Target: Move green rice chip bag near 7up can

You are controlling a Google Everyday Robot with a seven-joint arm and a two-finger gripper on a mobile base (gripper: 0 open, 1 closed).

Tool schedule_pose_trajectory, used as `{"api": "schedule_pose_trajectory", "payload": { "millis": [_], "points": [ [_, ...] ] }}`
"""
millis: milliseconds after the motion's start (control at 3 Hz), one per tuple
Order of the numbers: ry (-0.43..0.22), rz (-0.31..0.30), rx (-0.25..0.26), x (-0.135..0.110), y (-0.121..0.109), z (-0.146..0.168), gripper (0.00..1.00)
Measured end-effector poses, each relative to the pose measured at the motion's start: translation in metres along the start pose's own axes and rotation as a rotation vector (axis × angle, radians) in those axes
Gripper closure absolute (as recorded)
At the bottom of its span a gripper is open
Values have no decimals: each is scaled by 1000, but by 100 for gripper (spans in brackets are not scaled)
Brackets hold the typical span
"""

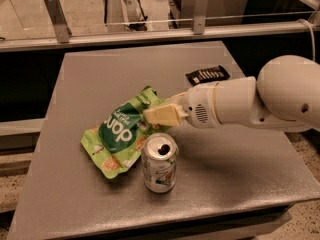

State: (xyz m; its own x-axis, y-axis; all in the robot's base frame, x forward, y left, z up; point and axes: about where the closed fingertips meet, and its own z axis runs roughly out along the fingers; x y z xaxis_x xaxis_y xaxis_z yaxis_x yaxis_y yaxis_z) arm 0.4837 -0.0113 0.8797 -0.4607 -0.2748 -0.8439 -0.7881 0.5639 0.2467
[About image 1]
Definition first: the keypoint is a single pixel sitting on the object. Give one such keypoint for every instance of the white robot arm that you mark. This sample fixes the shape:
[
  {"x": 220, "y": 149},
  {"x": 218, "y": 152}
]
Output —
[{"x": 285, "y": 95}]

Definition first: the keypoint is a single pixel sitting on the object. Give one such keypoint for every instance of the metal rail bracket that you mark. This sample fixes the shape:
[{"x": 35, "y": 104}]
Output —
[
  {"x": 199, "y": 16},
  {"x": 58, "y": 20}
]

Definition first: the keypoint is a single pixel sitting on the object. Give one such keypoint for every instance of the left metal rail bracket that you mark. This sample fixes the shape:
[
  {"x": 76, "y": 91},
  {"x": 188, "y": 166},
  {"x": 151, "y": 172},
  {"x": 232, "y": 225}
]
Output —
[{"x": 58, "y": 20}]

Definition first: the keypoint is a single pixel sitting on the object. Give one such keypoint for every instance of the right metal rail bracket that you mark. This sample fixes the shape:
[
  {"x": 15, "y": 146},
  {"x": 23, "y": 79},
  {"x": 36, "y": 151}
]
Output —
[{"x": 199, "y": 16}]

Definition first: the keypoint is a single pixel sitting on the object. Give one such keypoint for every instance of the green rice chip bag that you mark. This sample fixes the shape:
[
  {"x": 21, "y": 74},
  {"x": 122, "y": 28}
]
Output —
[{"x": 115, "y": 145}]

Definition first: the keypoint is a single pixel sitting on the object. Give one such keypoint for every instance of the black snack bar wrapper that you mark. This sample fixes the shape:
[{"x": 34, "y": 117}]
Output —
[{"x": 206, "y": 75}]

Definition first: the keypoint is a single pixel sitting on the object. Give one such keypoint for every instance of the horizontal metal rail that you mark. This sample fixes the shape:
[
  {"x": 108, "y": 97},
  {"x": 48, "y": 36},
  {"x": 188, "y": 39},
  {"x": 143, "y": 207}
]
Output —
[{"x": 178, "y": 35}]

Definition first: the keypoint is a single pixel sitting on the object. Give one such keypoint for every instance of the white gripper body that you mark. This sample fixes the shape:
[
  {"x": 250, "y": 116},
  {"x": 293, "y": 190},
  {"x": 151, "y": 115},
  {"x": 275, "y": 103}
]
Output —
[{"x": 199, "y": 101}]

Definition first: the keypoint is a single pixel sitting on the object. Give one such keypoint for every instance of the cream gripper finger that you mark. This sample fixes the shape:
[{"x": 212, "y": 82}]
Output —
[
  {"x": 170, "y": 114},
  {"x": 175, "y": 100}
]

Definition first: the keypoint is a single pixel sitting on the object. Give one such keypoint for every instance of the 7up soda can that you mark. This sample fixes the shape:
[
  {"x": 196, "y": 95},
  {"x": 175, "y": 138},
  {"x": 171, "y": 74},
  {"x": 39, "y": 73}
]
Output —
[{"x": 159, "y": 161}]

